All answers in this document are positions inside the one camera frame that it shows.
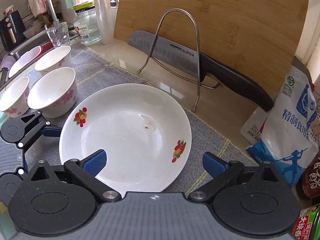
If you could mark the plastic wrap roll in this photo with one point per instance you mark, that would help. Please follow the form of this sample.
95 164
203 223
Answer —
106 17

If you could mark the white plate in sink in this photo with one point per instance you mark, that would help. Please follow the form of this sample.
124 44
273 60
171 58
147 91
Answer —
25 59

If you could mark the wire rack stand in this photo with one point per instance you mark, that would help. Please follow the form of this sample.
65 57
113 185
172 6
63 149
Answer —
178 56

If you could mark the blue white salt bag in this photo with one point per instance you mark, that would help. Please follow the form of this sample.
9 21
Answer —
286 138

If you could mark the dark vinegar bottle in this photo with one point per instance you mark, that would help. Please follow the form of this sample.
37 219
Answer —
308 184

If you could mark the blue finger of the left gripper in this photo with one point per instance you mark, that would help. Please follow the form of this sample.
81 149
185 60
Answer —
51 131

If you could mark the pink cloth on faucet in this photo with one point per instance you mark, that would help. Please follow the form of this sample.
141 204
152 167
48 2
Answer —
38 7

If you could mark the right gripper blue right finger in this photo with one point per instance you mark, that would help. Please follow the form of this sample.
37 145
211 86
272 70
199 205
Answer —
213 165

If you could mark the white plate with stain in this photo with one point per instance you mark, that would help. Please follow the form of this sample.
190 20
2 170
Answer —
145 133

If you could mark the drinking glass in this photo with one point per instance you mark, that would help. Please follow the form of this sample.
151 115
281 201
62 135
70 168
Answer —
59 35

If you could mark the steel kitchen knife black handle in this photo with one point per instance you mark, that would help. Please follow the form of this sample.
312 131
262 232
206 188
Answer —
234 80

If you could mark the grey checked dish mat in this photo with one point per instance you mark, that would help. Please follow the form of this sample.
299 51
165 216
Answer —
94 73

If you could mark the black air fryer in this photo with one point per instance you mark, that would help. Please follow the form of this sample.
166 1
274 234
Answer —
12 29

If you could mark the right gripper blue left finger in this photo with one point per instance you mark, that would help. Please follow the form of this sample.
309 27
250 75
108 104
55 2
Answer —
94 163

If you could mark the white bowl pink flowers small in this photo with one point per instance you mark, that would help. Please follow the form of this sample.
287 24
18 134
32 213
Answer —
14 99

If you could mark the glass jar with label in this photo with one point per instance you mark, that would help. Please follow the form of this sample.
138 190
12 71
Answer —
86 26

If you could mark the bamboo cutting board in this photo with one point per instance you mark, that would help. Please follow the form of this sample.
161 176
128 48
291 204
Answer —
258 38

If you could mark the green lid sauce jar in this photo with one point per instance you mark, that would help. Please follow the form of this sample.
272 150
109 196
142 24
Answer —
307 226

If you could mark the kitchen faucet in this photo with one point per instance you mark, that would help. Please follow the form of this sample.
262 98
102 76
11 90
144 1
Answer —
52 12

